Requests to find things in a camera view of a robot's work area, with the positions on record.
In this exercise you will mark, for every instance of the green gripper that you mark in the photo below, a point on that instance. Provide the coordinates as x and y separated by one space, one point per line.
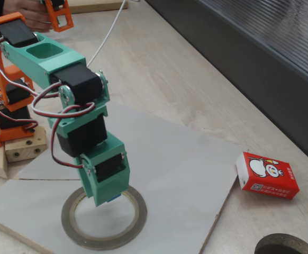
107 172

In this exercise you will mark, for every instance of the blue cube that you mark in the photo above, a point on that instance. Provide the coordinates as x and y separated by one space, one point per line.
114 198

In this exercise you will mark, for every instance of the orange green leader arm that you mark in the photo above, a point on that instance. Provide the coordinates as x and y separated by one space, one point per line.
54 19

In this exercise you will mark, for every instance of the red tissue box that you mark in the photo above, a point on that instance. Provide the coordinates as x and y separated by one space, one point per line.
267 180

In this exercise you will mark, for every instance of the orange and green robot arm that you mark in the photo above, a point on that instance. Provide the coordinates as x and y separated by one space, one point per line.
50 63

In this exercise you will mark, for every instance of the person's hand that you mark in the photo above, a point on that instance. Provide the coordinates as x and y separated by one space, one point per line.
32 13

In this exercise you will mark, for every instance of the white work board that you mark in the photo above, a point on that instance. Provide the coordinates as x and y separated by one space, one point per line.
170 201

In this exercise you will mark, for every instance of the wooden base block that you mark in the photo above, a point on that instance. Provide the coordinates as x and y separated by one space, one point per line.
24 148

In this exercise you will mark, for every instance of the flat wooden plank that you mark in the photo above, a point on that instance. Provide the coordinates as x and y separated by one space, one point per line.
98 6

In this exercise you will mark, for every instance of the glass desk partition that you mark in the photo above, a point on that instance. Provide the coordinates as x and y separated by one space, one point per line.
249 79

